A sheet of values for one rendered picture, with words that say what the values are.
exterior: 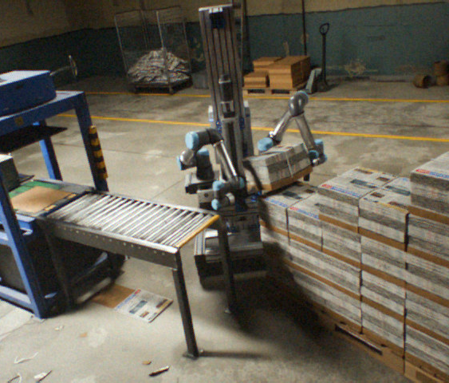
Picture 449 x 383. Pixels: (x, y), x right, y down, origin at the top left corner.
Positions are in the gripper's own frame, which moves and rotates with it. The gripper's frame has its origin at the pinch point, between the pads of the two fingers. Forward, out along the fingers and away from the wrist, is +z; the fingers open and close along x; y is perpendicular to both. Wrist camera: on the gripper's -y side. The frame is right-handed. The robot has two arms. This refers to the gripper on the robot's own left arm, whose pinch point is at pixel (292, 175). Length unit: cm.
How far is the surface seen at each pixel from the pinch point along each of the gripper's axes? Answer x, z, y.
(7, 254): -135, 187, 1
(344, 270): 73, 39, -49
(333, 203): 78, 38, -7
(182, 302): 12, 120, -44
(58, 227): -75, 156, 16
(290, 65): -410, -389, 82
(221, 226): 4, 73, -12
